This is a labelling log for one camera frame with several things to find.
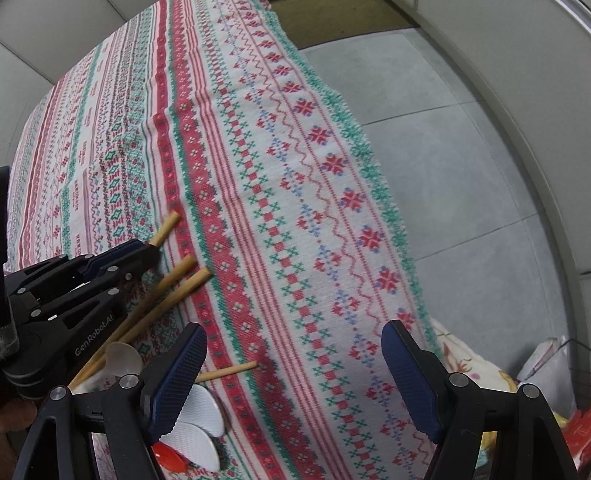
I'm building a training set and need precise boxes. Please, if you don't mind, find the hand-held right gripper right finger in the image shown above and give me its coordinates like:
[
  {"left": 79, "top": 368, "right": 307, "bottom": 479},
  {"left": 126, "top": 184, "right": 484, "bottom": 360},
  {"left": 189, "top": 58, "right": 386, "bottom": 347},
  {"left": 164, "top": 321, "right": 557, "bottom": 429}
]
[{"left": 381, "top": 319, "right": 580, "bottom": 480}]

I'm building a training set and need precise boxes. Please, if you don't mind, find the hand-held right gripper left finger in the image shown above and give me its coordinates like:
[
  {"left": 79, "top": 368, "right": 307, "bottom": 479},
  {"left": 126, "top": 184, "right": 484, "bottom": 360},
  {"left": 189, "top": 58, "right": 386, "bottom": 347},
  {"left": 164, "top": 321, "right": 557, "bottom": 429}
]
[{"left": 14, "top": 322, "right": 208, "bottom": 480}]

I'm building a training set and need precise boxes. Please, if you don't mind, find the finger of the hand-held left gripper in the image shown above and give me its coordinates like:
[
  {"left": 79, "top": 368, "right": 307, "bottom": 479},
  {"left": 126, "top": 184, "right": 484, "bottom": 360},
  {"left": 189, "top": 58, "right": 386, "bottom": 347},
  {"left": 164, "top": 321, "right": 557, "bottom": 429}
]
[
  {"left": 9, "top": 257, "right": 161, "bottom": 398},
  {"left": 6, "top": 239, "right": 158, "bottom": 302}
]

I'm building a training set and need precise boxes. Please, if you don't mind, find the white rice paddle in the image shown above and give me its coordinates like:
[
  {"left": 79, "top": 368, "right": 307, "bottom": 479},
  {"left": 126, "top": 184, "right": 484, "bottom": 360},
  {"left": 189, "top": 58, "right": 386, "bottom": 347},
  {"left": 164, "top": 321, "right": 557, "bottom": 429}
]
[
  {"left": 182, "top": 383, "right": 227, "bottom": 437},
  {"left": 161, "top": 422, "right": 221, "bottom": 472}
]

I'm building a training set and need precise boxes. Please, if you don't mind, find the wooden chopstick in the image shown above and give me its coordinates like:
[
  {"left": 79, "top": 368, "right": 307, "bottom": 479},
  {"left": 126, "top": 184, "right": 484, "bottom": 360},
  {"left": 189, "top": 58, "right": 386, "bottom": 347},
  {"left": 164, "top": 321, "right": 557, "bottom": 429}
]
[
  {"left": 124, "top": 268, "right": 213, "bottom": 347},
  {"left": 69, "top": 255, "right": 198, "bottom": 388},
  {"left": 195, "top": 361, "right": 258, "bottom": 383},
  {"left": 148, "top": 211, "right": 182, "bottom": 247}
]

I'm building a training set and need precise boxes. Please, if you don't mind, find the small white spoon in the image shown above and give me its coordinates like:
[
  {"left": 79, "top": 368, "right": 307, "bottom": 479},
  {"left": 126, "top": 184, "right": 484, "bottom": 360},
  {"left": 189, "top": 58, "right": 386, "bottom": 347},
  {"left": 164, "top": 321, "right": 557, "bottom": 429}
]
[{"left": 105, "top": 342, "right": 144, "bottom": 379}]

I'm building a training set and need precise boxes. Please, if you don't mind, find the red plastic spoon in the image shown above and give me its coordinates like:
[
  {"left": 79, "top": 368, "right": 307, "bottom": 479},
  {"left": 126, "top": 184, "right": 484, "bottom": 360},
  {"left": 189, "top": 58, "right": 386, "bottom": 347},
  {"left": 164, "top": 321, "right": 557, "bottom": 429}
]
[{"left": 154, "top": 442, "right": 188, "bottom": 472}]

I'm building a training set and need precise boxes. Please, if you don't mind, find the floral cream cloth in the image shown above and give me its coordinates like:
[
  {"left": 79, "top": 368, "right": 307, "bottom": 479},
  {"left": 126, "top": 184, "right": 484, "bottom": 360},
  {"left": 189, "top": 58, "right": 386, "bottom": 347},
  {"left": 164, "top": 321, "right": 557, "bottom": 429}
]
[{"left": 431, "top": 318, "right": 518, "bottom": 393}]

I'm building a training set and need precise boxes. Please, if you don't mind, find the white plastic bag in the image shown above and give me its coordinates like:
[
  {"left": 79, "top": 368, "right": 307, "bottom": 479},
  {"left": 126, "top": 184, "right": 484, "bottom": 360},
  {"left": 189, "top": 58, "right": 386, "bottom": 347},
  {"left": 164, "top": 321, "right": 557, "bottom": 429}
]
[{"left": 516, "top": 337, "right": 580, "bottom": 416}]

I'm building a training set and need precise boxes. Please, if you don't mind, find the orange red packet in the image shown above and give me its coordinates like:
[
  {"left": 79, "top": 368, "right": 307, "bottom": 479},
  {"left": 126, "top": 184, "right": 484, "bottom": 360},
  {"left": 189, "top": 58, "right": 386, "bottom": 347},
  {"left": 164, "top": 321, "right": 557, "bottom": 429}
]
[{"left": 561, "top": 408, "right": 591, "bottom": 462}]

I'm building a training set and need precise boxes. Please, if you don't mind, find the red green patterned tablecloth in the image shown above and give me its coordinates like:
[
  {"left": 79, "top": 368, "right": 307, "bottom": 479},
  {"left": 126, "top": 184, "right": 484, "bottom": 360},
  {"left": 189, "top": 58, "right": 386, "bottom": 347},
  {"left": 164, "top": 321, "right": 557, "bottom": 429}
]
[{"left": 9, "top": 0, "right": 439, "bottom": 480}]

